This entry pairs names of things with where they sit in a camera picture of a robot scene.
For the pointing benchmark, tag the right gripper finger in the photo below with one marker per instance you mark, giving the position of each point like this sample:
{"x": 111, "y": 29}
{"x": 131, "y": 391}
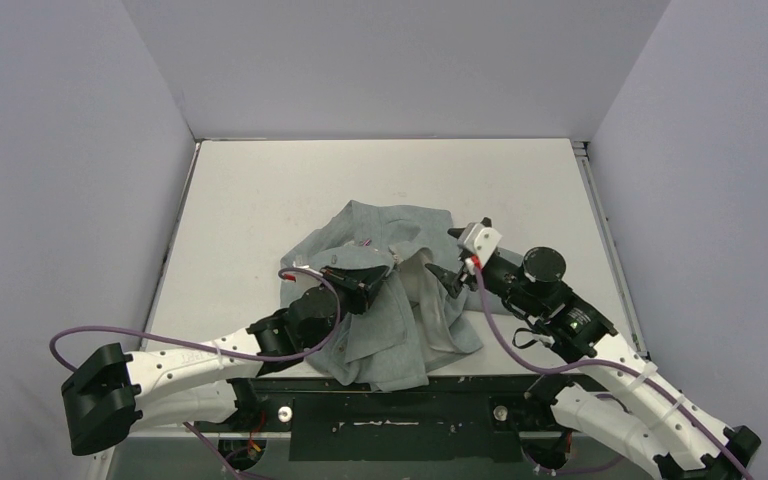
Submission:
{"x": 461, "y": 233}
{"x": 451, "y": 281}

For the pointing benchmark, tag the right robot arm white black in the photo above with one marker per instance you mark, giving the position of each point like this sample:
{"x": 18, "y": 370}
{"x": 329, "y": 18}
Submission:
{"x": 605, "y": 388}

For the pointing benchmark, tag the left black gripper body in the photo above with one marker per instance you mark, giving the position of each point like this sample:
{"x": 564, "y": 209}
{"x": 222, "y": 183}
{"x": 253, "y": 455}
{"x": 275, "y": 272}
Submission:
{"x": 352, "y": 302}

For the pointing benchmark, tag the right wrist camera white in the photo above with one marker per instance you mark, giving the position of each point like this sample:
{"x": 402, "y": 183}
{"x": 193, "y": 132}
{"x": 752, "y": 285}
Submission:
{"x": 479, "y": 247}

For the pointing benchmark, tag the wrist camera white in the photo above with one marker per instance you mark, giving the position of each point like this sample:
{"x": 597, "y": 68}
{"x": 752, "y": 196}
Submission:
{"x": 294, "y": 273}
{"x": 479, "y": 247}

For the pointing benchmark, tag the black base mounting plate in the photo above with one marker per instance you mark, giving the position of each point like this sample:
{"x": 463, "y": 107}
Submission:
{"x": 491, "y": 417}

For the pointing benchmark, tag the aluminium rail frame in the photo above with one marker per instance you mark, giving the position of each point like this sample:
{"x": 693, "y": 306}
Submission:
{"x": 581, "y": 153}

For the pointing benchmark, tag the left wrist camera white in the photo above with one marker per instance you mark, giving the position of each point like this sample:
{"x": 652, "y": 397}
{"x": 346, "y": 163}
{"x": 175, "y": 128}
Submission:
{"x": 294, "y": 273}

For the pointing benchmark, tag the grey zip-up jacket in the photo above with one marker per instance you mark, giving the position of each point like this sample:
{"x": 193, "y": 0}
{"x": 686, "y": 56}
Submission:
{"x": 412, "y": 326}

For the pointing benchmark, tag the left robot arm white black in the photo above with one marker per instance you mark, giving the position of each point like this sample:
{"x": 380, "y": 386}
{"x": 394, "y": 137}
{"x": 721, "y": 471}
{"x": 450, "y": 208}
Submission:
{"x": 114, "y": 392}

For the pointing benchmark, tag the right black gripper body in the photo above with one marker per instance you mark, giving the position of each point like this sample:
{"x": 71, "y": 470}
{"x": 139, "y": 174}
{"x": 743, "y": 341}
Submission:
{"x": 466, "y": 263}

